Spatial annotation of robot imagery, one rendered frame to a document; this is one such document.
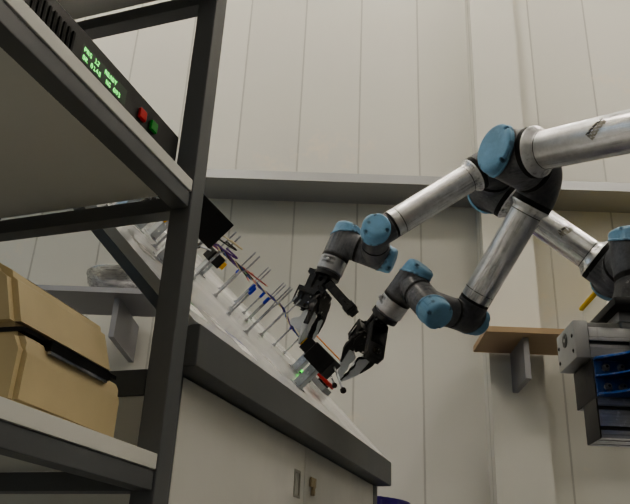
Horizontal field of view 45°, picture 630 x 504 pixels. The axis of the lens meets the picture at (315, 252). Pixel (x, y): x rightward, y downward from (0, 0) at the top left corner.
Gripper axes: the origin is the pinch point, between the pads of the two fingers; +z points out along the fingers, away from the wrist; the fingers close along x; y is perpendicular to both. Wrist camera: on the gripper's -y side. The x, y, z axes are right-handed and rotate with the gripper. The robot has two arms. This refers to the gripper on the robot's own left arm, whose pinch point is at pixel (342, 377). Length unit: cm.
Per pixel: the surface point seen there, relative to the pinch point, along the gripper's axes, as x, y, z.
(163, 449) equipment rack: 45, -88, -13
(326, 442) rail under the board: 6.1, -33.2, 1.7
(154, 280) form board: 56, -62, -22
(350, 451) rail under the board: -5.1, -20.4, 6.9
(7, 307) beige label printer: 70, -96, -24
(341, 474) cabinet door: -8.1, -17.5, 14.6
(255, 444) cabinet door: 25, -54, -1
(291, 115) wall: 19, 342, -14
